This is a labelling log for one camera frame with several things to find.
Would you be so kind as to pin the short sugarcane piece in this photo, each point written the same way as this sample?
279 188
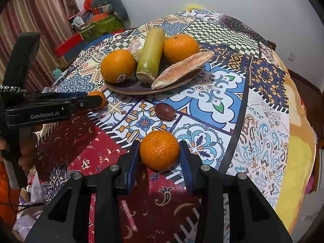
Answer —
138 53

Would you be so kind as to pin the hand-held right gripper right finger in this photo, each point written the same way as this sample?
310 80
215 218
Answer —
187 168

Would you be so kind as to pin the small tangerine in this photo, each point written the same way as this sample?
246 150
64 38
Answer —
100 98
159 149

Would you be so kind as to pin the orange with sticker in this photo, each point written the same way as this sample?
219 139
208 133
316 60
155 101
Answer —
117 64

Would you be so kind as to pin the dark purple plate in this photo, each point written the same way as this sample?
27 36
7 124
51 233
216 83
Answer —
126 87

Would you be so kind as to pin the striped curtain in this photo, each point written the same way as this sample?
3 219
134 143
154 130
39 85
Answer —
50 12

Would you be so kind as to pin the pink cloth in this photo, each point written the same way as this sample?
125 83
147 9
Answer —
310 183

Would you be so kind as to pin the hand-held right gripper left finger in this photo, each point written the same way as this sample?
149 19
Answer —
133 162

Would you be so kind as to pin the dark red date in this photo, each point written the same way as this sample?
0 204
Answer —
164 110

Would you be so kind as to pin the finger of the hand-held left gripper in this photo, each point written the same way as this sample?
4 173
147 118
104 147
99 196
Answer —
65 95
86 103

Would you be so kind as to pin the orange box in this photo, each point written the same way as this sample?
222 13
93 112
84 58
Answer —
101 18

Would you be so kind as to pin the large mandarin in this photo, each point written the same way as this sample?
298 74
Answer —
181 48

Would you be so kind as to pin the patchwork printed cloth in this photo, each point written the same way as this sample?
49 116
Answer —
227 106

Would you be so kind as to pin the yellow blanket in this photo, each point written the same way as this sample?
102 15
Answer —
298 157

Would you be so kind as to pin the green storage box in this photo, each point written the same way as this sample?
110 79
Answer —
108 26

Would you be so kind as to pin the red box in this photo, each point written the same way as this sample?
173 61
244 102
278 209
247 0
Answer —
69 44

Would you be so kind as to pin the long peeled pomelo slice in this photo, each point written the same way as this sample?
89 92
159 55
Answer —
177 72

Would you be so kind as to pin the person's left hand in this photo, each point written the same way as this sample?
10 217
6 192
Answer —
29 149

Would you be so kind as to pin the white wall socket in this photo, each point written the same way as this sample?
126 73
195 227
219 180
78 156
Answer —
292 57

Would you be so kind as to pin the red plastic bag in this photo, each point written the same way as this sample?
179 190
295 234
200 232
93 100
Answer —
88 3

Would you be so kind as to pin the long sugarcane piece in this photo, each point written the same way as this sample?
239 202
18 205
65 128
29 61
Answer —
149 55

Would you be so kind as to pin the teal cloth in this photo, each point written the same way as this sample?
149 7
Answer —
57 72

